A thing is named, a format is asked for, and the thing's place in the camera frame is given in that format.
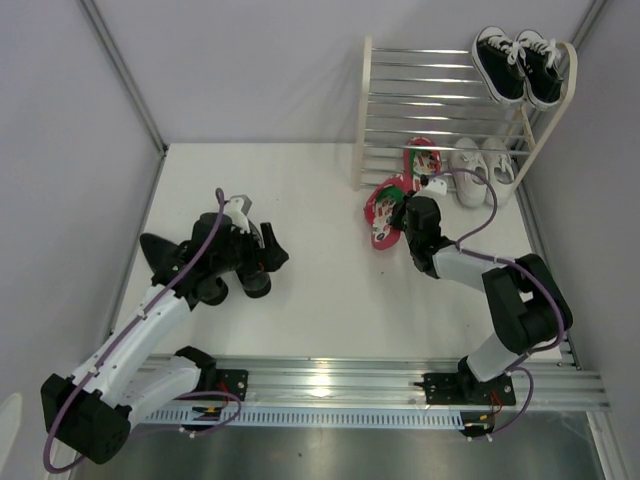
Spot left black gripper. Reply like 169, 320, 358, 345
212, 223, 287, 277

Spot red green flip-flop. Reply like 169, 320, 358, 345
363, 174, 406, 250
403, 136, 442, 191

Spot white sneaker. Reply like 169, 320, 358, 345
481, 137, 515, 207
448, 137, 488, 208

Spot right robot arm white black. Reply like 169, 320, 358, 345
391, 194, 573, 406

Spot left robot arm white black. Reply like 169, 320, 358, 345
41, 212, 289, 464

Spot cream shoe rack chrome bars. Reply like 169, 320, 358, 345
350, 36, 578, 189

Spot left black canvas sneaker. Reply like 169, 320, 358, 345
471, 26, 525, 106

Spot black canvas sneaker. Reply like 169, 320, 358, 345
516, 29, 564, 110
471, 26, 525, 106

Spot right black canvas sneaker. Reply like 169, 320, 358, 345
516, 29, 564, 110

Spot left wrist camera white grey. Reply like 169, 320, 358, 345
224, 195, 252, 234

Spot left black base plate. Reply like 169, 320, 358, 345
214, 369, 249, 401

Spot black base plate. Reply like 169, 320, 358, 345
413, 372, 516, 406
214, 369, 249, 401

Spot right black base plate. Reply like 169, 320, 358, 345
413, 372, 516, 406

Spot slotted grey cable duct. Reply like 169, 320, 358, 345
142, 405, 491, 431

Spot aluminium mounting rail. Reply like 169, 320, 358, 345
134, 353, 611, 414

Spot right aluminium frame post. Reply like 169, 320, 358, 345
561, 0, 612, 55

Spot aluminium frame post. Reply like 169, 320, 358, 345
561, 0, 612, 55
77, 0, 167, 155

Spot left aluminium frame post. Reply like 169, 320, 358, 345
77, 0, 167, 155

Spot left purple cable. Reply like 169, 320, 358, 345
42, 187, 245, 474

